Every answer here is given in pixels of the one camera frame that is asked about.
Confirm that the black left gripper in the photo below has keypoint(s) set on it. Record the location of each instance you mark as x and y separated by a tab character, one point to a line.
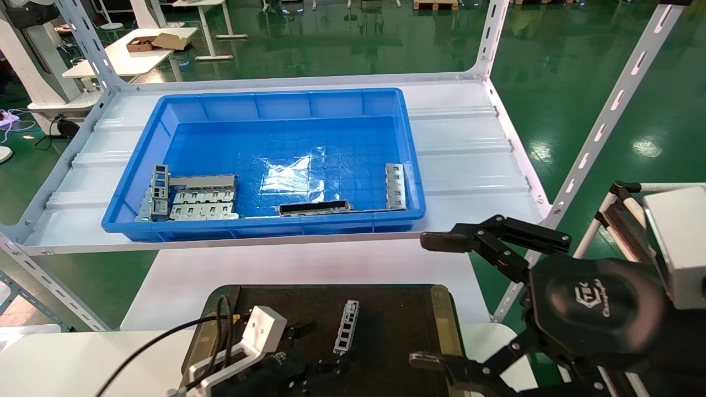
259	380

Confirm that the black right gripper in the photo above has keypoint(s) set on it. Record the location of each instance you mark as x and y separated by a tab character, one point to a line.
601	309

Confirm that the silver windowed frame part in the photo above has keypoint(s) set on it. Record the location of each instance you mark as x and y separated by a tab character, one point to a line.
353	304
160	187

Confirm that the black container brass rim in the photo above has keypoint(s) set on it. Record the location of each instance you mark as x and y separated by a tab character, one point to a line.
386	331

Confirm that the long black framed part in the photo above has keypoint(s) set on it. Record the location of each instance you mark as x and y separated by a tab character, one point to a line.
314	208

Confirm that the small silver metal part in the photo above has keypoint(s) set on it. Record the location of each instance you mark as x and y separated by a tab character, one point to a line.
144	212

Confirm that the white pipe cart black shelves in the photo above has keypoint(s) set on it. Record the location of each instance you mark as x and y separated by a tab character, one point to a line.
629	220

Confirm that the white slotted-angle shelf rack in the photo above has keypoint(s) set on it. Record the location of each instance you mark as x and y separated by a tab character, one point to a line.
469	143

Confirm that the long grey metal housing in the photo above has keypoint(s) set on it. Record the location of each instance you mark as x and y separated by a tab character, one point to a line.
204	181

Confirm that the blue plastic bin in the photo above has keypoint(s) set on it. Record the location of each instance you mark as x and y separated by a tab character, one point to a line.
276	143

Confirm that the white rounded-corner table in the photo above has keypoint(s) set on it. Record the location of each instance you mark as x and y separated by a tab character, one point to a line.
55	364

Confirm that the wooden pallet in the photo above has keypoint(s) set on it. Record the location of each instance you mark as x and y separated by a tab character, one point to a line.
436	5

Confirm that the black round object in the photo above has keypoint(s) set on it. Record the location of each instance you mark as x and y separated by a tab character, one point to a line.
67	128

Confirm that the white desk with foot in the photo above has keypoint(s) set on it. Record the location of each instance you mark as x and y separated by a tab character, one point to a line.
204	27

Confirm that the open flat cardboard box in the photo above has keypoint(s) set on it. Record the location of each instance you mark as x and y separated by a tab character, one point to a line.
165	41

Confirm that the white table with cardboard box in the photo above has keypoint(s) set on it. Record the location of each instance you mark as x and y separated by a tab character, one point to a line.
110	58

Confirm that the white power strip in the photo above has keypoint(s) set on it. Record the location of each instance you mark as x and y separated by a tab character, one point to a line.
11	118

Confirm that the white robot black head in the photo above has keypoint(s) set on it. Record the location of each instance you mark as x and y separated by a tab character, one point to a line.
38	71

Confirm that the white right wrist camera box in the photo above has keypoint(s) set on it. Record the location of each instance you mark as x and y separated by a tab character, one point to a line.
684	242

